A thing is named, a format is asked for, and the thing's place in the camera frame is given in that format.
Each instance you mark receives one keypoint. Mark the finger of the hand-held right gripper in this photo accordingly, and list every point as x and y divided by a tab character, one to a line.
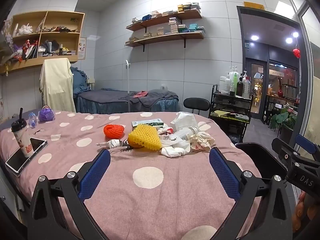
283	151
305	143

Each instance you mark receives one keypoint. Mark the pink red towel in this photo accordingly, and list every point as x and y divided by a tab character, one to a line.
140	94

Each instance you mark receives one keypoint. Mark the printed paper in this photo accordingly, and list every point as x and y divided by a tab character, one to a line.
202	142

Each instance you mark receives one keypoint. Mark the person's right hand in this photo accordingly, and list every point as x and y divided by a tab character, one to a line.
306	212

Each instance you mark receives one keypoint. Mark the green drink carton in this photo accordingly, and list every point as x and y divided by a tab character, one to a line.
147	123

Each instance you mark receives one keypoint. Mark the wooden wall shelf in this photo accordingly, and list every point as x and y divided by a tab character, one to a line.
165	38
165	18

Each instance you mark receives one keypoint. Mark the yellow foam fruit net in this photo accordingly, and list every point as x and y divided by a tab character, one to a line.
146	136

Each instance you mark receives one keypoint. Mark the cream cloth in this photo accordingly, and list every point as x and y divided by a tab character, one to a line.
57	85

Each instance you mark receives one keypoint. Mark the yellow door sign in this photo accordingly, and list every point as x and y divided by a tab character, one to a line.
253	4

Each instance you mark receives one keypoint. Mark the white power strip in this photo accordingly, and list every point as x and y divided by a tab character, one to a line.
240	117

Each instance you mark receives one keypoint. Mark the grey blanket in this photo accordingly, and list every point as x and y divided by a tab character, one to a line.
155	97

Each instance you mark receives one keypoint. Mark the red vase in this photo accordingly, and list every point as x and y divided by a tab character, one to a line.
280	91

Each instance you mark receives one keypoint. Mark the small dark hair clip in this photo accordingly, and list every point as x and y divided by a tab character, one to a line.
38	131

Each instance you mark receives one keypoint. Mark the translucent white plastic bag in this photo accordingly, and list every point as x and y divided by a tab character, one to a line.
185	119

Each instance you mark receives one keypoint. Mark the green potted plant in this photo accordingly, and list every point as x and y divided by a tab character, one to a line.
282	117

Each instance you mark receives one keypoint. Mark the orange fruit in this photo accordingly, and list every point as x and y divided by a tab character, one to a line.
136	145

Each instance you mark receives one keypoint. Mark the clear pump bottle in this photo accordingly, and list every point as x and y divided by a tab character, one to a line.
246	86

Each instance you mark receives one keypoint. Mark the small clear blue bottle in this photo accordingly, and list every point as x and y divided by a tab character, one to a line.
32	120

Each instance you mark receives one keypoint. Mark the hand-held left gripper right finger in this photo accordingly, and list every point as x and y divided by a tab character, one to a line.
223	172

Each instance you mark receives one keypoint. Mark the red foam fruit net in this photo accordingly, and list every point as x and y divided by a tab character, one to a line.
113	130

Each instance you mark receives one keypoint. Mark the pink polka-dot bedsheet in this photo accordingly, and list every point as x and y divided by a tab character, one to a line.
150	200

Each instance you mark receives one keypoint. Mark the black pump bottle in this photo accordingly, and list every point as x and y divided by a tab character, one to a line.
240	87

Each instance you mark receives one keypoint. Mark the wall poster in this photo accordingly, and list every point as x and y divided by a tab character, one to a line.
82	48

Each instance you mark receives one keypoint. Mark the black trash bin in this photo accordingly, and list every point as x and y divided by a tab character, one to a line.
260	155

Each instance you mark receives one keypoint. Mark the tablet with clear case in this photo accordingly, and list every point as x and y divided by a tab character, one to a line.
17	161

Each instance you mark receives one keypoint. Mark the black metal trolley cart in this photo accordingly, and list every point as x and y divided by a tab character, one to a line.
230	105

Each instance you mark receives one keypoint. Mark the row of stacked small boxes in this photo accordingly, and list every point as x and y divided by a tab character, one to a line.
185	7

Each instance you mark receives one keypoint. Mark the green bottle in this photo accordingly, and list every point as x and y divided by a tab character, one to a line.
235	85

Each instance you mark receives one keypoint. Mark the red hanging ornament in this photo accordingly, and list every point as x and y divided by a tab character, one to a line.
297	51

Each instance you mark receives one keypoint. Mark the wooden wall shelves with boxes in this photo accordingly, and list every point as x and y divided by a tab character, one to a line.
175	25

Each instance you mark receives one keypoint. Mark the black round stool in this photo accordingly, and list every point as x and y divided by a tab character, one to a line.
196	103

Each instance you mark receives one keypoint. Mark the milk tea cup with straw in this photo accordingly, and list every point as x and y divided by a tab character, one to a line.
22	140

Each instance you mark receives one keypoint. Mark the clear plastic bottle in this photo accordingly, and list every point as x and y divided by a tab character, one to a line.
186	133

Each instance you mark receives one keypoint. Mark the white pump bottle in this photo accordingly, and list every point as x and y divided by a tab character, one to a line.
228	81

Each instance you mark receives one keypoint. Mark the white wrapper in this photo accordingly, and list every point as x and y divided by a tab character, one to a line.
113	143

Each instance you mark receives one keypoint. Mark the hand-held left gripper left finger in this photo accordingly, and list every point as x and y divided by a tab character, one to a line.
95	172

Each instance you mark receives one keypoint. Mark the wooden wall cabinet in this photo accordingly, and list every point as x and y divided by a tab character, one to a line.
62	33

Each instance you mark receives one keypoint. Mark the blue massage bed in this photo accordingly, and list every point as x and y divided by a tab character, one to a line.
100	102

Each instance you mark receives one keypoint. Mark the blue cloth pile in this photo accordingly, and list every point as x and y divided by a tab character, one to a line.
80	80

